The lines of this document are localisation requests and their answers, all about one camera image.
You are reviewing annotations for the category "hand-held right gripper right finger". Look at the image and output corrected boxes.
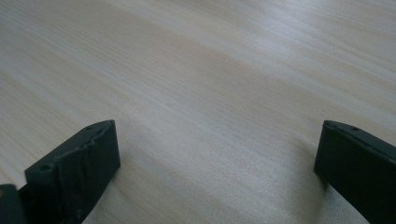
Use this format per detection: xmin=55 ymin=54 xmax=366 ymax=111
xmin=313 ymin=119 xmax=396 ymax=224

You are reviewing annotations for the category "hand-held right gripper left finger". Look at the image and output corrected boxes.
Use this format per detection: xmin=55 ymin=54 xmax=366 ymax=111
xmin=18 ymin=119 xmax=122 ymax=224

